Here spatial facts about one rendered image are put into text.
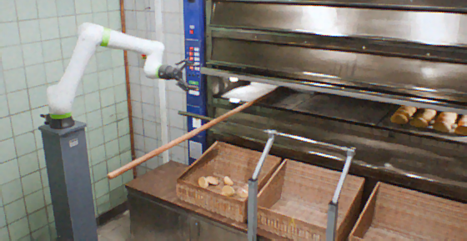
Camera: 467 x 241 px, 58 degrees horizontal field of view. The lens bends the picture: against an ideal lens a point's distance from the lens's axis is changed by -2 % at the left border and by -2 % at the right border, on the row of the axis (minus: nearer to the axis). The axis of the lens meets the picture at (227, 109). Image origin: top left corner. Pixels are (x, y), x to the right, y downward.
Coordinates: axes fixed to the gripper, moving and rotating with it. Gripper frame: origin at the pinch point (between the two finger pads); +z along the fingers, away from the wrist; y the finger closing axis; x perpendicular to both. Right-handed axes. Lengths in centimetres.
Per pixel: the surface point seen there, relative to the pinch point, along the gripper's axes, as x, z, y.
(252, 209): 6, 42, 72
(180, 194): -6, -21, 87
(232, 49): -56, -11, -7
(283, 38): -55, 28, -17
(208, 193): -5, 3, 78
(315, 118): -54, 54, 32
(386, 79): -52, 96, 0
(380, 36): -50, 91, -25
